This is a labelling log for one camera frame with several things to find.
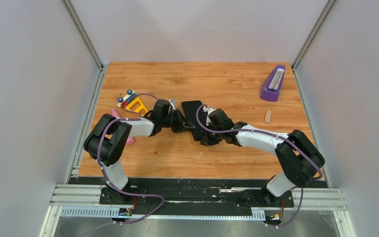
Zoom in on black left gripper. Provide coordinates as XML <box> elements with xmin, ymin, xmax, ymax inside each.
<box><xmin>160</xmin><ymin>108</ymin><xmax>194</xmax><ymax>133</ymax></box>

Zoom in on black zip tool case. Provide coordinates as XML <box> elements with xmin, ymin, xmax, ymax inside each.
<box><xmin>181</xmin><ymin>100</ymin><xmax>204</xmax><ymax>141</ymax></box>

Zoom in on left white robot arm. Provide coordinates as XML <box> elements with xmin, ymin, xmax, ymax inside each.
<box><xmin>83</xmin><ymin>99</ymin><xmax>195</xmax><ymax>204</ymax></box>

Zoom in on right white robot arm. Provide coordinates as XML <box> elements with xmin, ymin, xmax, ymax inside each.
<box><xmin>195</xmin><ymin>105</ymin><xmax>325</xmax><ymax>206</ymax></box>

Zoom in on small wooden block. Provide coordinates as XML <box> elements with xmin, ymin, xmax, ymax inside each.
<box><xmin>264</xmin><ymin>110</ymin><xmax>272</xmax><ymax>123</ymax></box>

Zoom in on pink cylinder tube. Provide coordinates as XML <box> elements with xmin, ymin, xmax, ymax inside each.
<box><xmin>111</xmin><ymin>108</ymin><xmax>135</xmax><ymax>145</ymax></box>

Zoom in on colourful toy block truck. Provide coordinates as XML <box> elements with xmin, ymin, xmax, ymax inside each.
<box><xmin>117</xmin><ymin>89</ymin><xmax>148</xmax><ymax>116</ymax></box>

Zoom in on purple metronome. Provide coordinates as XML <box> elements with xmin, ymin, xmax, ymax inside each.
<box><xmin>260</xmin><ymin>65</ymin><xmax>286</xmax><ymax>102</ymax></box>

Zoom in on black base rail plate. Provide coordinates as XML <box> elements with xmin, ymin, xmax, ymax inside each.
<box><xmin>68</xmin><ymin>177</ymin><xmax>329</xmax><ymax>217</ymax></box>

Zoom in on right aluminium frame post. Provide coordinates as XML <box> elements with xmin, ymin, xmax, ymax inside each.
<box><xmin>291</xmin><ymin>0</ymin><xmax>338</xmax><ymax>72</ymax></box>

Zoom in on aluminium frame post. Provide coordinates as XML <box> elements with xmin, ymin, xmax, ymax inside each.
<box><xmin>61</xmin><ymin>0</ymin><xmax>105</xmax><ymax>71</ymax></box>
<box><xmin>291</xmin><ymin>0</ymin><xmax>338</xmax><ymax>72</ymax></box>

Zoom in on left aluminium frame post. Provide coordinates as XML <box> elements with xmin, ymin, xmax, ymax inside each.
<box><xmin>61</xmin><ymin>0</ymin><xmax>105</xmax><ymax>71</ymax></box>

